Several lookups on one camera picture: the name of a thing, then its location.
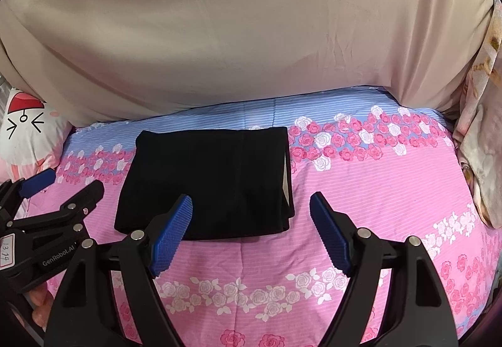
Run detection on pink floral bed sheet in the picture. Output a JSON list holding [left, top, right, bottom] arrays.
[[24, 86, 502, 347]]

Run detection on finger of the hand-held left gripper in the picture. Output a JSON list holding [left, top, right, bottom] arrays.
[[0, 168, 57, 221], [11, 179, 105, 233]]

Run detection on beige floral cloth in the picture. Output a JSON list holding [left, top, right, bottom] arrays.
[[451, 0, 502, 231]]

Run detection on person's left hand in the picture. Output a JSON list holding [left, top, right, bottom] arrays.
[[25, 283, 54, 329]]

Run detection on black pants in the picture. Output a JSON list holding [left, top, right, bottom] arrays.
[[114, 126, 296, 242]]

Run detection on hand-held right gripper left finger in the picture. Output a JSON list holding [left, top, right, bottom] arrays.
[[43, 194, 194, 347]]

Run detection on white cartoon face pillow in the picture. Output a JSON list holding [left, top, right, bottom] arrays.
[[0, 87, 73, 180]]

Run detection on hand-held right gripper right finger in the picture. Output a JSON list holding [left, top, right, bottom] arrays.
[[309, 192, 460, 347]]

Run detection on beige quilt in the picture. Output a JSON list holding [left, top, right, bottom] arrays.
[[0, 0, 495, 129]]

